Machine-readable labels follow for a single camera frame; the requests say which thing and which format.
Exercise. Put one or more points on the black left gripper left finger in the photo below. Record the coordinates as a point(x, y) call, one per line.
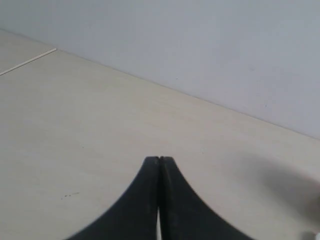
point(134, 215)

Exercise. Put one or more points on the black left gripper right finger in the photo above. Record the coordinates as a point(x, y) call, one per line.
point(183, 214)

